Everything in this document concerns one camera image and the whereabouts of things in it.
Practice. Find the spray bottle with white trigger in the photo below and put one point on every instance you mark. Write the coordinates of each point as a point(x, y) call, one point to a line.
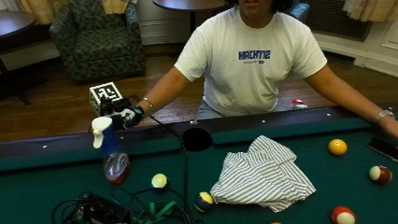
point(110, 146)

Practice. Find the silver wristwatch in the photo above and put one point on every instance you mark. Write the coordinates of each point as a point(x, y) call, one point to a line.
point(382, 115)

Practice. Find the black phone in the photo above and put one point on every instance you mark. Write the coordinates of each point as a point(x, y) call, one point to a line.
point(384, 147)

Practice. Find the white marker cube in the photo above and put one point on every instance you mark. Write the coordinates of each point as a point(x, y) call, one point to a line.
point(103, 95)

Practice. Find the maroon striped billiard ball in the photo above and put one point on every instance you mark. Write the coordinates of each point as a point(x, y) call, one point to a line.
point(379, 174)

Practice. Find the pale yellow billiard ball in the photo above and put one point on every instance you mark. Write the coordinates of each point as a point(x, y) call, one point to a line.
point(158, 181)

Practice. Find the red and white shoe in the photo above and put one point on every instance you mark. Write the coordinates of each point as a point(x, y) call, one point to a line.
point(298, 104)

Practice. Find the green patterned armchair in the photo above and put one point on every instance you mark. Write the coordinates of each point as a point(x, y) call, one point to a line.
point(97, 40)

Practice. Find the black electronic device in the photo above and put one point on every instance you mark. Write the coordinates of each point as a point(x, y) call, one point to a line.
point(98, 210)

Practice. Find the striped white cloth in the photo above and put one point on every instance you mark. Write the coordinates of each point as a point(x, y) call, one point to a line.
point(261, 174)

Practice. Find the person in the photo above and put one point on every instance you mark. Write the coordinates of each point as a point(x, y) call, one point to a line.
point(249, 59)

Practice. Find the radiator cover grille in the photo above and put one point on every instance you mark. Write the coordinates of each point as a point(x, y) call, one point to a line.
point(336, 20)

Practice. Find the dark wooden table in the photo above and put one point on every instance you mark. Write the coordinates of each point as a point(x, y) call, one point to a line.
point(16, 31)

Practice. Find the yellow curtain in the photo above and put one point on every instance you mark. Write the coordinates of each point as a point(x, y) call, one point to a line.
point(61, 7)
point(370, 9)

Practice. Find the dark round table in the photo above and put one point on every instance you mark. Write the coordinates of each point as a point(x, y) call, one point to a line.
point(190, 6)

